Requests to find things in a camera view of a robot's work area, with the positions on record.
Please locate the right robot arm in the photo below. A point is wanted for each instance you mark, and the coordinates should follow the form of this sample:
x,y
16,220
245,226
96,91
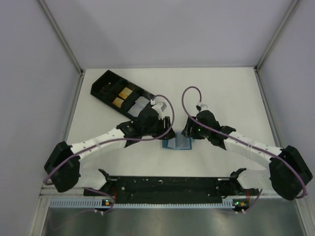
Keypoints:
x,y
284,169

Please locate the white card in tray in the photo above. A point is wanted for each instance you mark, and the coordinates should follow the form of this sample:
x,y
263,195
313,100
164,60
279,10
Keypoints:
x,y
135,110

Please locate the upper gold card in tray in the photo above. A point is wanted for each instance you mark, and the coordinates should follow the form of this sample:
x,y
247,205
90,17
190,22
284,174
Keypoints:
x,y
125,93

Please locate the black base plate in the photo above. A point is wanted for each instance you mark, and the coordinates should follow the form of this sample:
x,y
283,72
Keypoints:
x,y
174,190

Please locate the gold card in tray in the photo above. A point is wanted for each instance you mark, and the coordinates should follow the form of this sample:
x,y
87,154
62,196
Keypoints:
x,y
125,93
118,102

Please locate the black organizer tray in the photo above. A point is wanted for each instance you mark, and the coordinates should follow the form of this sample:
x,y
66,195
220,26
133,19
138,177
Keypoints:
x,y
108,86

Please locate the lower gold card in tray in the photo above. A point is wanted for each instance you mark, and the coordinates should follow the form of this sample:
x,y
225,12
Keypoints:
x,y
118,102

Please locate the blue card holder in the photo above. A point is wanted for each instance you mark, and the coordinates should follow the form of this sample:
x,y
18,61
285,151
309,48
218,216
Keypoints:
x,y
180,142

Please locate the right aluminium frame post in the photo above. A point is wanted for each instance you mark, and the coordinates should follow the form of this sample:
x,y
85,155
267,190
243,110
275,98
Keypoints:
x,y
294,4

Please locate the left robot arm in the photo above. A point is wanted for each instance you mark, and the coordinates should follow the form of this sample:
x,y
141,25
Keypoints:
x,y
67,167

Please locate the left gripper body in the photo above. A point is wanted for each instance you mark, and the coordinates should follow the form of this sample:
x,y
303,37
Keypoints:
x,y
166,124

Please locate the white credit card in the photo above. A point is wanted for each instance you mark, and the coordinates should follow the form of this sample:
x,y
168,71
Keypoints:
x,y
142,102

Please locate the aluminium frame post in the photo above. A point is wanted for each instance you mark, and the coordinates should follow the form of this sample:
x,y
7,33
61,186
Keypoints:
x,y
294,4
59,34

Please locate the left aluminium frame post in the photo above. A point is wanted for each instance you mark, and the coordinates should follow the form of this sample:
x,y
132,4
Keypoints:
x,y
59,34

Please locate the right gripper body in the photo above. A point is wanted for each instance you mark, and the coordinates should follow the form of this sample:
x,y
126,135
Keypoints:
x,y
190,129

